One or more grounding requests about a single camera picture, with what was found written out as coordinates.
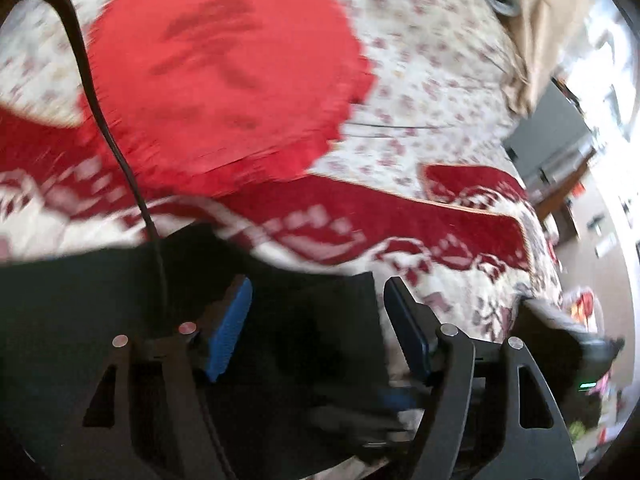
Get dark grey cabinet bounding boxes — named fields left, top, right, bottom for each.
left=504, top=82, right=595, bottom=177

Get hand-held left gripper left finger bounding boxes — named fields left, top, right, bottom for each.
left=80, top=275, right=255, bottom=480

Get floral red white bedspread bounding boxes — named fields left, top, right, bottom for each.
left=0, top=0, right=568, bottom=378

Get red cloth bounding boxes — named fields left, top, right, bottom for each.
left=77, top=0, right=377, bottom=197

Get black cable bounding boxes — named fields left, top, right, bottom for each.
left=22, top=0, right=171, bottom=333

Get wooden table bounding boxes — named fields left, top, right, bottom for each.
left=534, top=149, right=601, bottom=222

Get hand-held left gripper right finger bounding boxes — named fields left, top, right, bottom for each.
left=383, top=276, right=582, bottom=480

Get beige cloth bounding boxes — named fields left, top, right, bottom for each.
left=492, top=0, right=603, bottom=117

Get black pants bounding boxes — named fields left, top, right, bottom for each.
left=0, top=222, right=397, bottom=480

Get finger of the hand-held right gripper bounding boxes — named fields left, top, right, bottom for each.
left=307, top=385, right=427, bottom=457

